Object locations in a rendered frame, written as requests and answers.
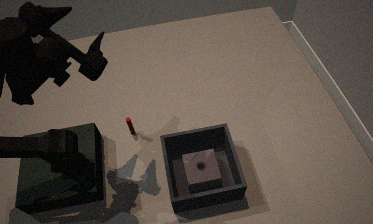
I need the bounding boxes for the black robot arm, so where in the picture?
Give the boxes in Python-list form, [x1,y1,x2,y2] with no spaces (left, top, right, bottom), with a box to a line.
[0,17,86,179]

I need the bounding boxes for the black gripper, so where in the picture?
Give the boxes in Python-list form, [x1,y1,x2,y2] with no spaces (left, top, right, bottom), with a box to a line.
[18,1,108,81]

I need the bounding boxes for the dark red peg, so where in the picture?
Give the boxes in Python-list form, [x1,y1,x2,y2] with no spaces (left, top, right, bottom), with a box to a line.
[126,117,135,135]

